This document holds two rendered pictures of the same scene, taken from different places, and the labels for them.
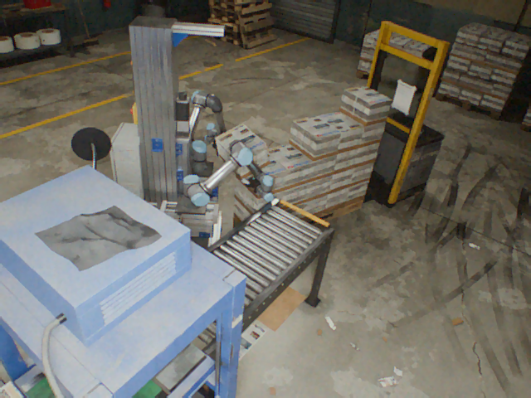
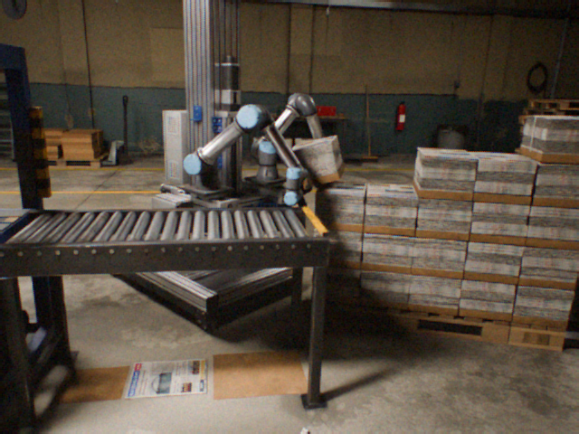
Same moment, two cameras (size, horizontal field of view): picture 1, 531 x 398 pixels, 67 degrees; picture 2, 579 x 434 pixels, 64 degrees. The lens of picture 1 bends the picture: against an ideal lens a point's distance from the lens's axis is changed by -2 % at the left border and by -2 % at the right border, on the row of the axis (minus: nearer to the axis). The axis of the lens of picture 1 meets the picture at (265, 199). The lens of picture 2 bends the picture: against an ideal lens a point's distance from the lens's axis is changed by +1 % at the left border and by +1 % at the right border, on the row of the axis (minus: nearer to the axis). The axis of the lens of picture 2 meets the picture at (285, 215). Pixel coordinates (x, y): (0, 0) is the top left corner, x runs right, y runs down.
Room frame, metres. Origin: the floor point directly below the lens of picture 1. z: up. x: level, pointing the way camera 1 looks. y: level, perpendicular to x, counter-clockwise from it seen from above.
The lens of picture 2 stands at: (0.93, -1.76, 1.41)
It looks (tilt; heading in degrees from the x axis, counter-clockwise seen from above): 16 degrees down; 48
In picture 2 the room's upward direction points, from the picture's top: 2 degrees clockwise
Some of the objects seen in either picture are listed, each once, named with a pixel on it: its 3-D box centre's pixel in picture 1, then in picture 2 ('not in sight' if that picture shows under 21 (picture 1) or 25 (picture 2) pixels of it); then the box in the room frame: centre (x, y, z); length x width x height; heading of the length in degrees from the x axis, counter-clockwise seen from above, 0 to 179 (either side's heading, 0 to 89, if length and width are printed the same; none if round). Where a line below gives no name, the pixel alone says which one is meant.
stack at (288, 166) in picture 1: (294, 188); (409, 256); (3.32, -0.28, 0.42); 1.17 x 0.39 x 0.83; 127
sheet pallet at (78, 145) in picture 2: not in sight; (67, 147); (3.47, 6.64, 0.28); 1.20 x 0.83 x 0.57; 147
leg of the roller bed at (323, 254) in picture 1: (319, 273); (317, 335); (2.29, -0.49, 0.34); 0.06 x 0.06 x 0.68; 57
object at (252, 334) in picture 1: (237, 336); (168, 377); (1.86, 0.09, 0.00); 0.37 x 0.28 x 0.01; 147
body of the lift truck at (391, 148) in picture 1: (397, 156); not in sight; (4.25, -1.49, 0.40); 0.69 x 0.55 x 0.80; 37
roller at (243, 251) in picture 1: (254, 258); (184, 229); (1.94, 0.03, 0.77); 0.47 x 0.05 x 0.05; 57
